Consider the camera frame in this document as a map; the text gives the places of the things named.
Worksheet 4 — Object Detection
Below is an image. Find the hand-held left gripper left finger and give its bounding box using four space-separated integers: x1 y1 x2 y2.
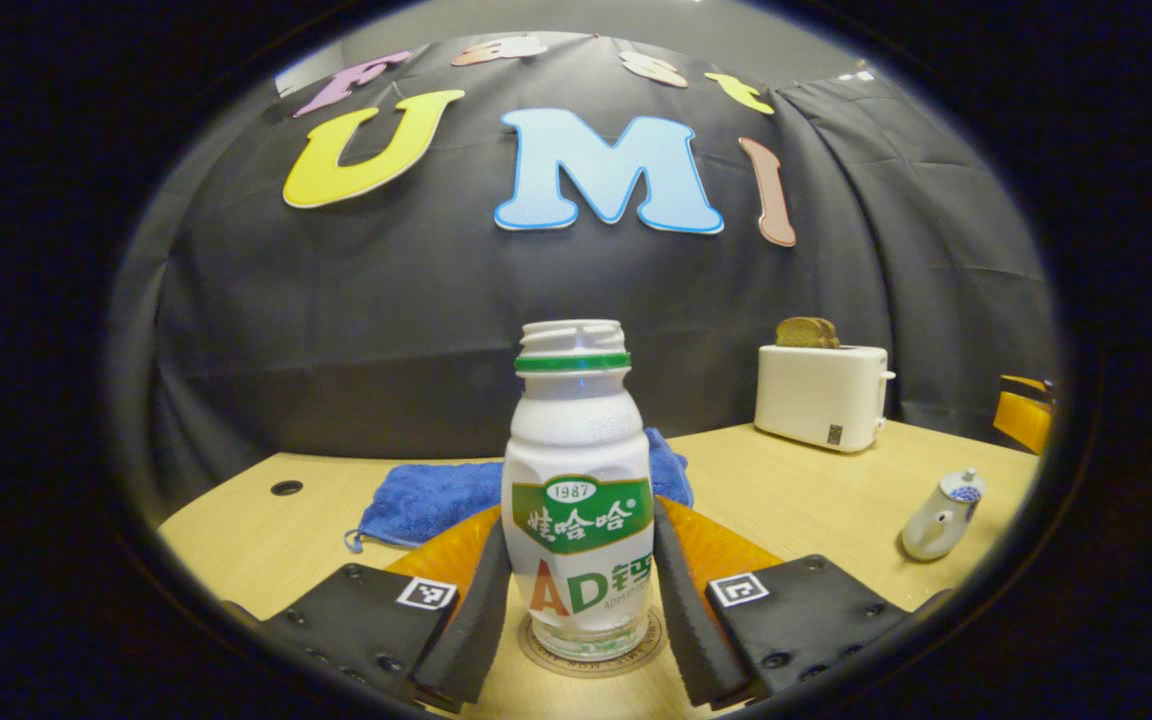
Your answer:
261 505 515 713

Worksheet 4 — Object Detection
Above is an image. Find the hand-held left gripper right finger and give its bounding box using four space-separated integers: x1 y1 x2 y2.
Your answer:
652 495 955 711

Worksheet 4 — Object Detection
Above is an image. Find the round brown coaster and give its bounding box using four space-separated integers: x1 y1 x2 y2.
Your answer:
519 605 667 679

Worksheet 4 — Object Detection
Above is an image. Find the white blue floral teacup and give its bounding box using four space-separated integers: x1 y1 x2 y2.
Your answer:
901 468 987 563

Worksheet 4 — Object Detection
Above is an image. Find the white water bottle green label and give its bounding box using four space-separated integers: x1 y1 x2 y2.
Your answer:
501 320 657 661

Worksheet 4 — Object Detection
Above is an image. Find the blue towel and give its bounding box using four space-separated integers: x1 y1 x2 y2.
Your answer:
344 428 694 553

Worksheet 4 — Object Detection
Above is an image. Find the cream white toaster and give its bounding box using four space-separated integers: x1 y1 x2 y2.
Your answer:
754 345 897 454

